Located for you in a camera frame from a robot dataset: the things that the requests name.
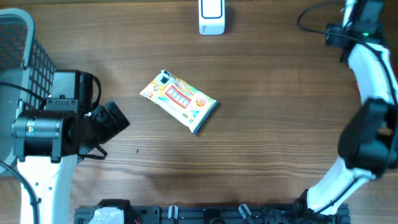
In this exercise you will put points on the white barcode scanner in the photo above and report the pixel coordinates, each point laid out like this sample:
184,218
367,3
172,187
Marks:
211,17

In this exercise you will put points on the grey black shopping basket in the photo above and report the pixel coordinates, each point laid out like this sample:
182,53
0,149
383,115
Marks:
25,63

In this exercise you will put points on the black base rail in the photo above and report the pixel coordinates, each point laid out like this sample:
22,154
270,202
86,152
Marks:
121,211

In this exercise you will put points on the yellow wet wipes pack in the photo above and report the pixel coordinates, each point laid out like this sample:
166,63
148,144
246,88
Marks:
184,102

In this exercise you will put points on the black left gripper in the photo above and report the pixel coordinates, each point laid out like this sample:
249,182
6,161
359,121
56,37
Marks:
111,128

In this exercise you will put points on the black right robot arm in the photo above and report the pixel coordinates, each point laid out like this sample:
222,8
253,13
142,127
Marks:
367,147

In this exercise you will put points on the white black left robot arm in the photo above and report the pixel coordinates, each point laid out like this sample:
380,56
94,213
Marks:
68,127

